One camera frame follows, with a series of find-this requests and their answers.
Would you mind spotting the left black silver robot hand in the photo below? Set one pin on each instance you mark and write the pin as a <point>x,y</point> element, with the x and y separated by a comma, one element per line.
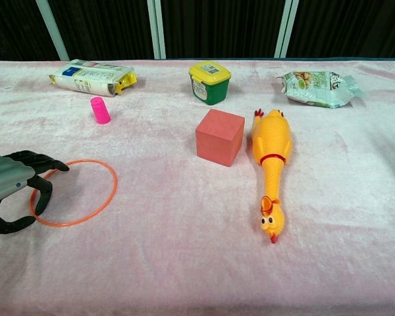
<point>6,177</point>

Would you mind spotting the small pink plastic cup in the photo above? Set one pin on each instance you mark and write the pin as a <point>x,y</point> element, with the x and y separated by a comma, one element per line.
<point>100,112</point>

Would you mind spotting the white yellow snack package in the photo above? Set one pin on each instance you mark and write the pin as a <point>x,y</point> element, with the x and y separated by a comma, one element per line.
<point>85,77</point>

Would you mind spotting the pink plush table cloth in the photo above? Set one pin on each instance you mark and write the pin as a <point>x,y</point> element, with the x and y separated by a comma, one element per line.
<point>184,263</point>

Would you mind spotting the pink foam cube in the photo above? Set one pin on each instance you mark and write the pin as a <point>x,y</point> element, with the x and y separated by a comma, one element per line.
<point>219,138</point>

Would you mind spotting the green container yellow lid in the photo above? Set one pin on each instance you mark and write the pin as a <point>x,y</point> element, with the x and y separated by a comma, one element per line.
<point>210,89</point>

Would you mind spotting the yellow rubber chicken toy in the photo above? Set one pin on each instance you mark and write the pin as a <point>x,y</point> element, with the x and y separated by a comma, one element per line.
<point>273,138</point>

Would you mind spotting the pale green snack bag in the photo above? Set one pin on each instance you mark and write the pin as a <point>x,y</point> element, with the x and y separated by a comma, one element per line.
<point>316,90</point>

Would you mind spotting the white frame post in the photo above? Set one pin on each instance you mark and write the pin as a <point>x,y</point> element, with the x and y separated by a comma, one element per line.
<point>285,29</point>
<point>157,29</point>
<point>54,33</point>

